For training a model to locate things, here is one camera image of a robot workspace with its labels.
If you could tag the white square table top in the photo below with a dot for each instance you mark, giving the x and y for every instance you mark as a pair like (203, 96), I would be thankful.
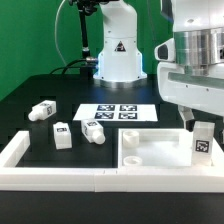
(161, 148)

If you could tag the black camera stand pole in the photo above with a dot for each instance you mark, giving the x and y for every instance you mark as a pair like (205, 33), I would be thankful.
(85, 8)

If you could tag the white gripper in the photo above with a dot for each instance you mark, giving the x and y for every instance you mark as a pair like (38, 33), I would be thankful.
(204, 93)

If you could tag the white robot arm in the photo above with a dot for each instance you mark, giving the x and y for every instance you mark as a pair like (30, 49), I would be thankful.
(190, 71)

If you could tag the white U-shaped fence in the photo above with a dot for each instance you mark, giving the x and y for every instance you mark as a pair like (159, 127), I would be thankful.
(119, 179)

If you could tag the white sheet with markers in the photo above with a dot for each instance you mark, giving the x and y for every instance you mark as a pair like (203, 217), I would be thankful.
(117, 112)

